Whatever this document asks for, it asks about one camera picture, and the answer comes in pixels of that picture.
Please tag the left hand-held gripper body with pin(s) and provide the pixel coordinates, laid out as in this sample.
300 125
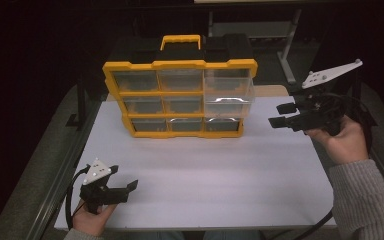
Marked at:
95 195

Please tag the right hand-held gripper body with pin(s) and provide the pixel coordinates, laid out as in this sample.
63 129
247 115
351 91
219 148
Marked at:
316 116

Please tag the large clear plastic drawer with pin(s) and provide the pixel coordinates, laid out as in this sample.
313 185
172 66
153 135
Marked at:
228 90

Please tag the yellow and black organizer case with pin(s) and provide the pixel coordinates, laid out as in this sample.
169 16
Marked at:
180 64

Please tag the person's left hand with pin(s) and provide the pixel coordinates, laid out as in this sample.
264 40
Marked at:
91 224

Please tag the person's right hand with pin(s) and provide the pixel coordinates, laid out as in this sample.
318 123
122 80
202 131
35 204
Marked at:
346 143

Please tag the beige wooden board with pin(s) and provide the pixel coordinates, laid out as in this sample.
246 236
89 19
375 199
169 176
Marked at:
270 90

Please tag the set of small clear drawers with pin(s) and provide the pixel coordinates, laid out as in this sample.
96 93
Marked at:
136 81

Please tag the grey metal table frame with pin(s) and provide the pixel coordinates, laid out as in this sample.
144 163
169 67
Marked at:
285 56

